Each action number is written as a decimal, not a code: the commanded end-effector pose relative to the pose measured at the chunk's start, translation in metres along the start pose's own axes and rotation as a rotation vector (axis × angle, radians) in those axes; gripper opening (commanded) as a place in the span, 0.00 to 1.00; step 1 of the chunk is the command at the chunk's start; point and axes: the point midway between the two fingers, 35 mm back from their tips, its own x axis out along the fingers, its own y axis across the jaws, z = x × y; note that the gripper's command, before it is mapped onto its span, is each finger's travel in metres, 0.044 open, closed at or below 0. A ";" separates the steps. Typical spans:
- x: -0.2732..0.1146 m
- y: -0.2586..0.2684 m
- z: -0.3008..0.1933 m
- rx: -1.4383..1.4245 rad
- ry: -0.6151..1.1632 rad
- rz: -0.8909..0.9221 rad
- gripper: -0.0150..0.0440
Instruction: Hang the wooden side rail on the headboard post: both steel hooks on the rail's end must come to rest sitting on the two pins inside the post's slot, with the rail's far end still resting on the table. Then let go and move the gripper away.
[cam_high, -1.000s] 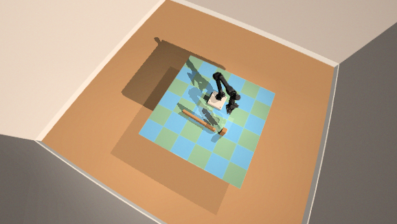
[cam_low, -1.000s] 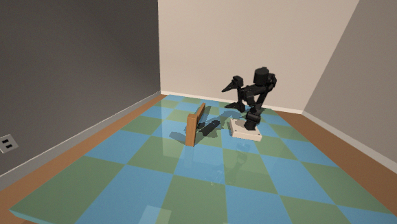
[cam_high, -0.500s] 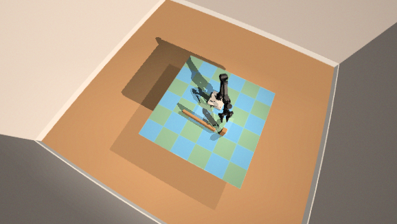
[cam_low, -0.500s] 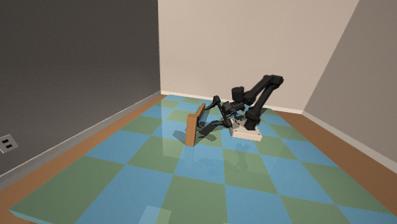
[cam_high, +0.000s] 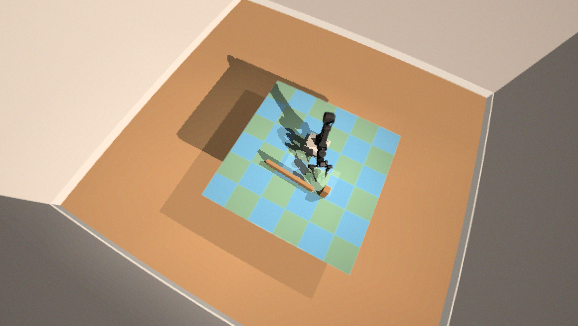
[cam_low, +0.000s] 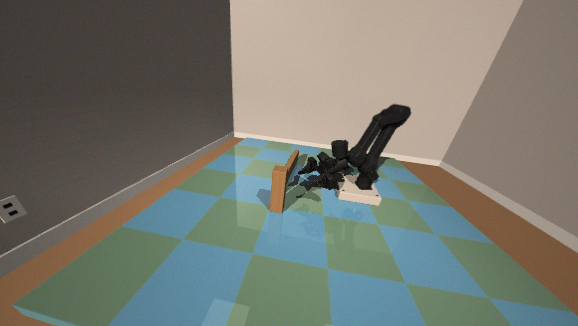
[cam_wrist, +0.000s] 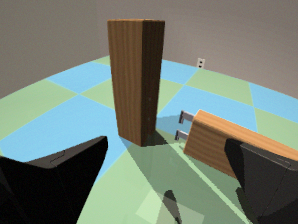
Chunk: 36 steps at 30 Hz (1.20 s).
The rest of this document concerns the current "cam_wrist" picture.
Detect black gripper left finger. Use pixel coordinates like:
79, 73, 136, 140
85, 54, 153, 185
0, 136, 109, 224

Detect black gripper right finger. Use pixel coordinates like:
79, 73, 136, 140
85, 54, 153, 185
223, 139, 298, 224

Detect brown wooden post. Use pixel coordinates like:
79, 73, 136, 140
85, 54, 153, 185
106, 19, 165, 147

